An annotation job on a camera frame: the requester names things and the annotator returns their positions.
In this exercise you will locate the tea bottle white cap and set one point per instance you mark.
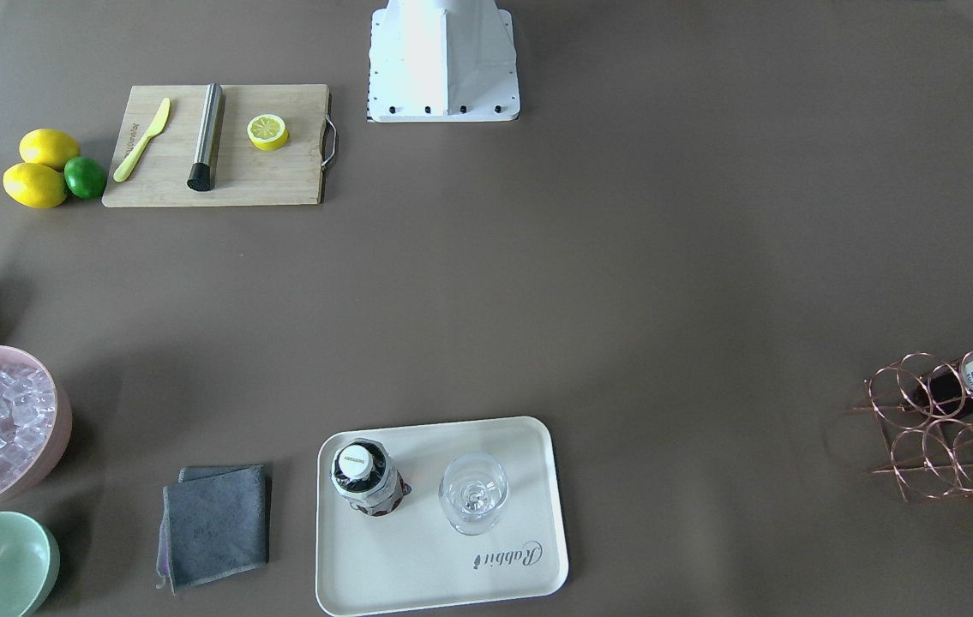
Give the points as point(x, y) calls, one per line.
point(363, 474)

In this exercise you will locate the copper wire bottle basket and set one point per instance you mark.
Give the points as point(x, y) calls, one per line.
point(926, 441)

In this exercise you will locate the clear wine glass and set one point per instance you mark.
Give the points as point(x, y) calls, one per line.
point(473, 493)

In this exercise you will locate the half lemon slice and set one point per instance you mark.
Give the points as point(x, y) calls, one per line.
point(267, 132)

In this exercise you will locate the steel muddler black tip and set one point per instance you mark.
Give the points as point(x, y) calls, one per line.
point(202, 170)

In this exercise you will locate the wooden cutting board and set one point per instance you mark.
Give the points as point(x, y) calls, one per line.
point(242, 174)

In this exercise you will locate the grey folded cloth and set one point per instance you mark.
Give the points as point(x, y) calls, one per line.
point(215, 524)

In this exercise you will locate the yellow plastic knife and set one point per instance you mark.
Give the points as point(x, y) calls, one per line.
point(133, 157)

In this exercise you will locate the green lime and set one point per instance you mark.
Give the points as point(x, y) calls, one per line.
point(85, 178)

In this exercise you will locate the yellow lemon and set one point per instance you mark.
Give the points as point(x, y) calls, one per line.
point(35, 185)
point(50, 147)

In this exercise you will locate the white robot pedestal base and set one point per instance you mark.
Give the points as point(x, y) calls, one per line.
point(442, 62)

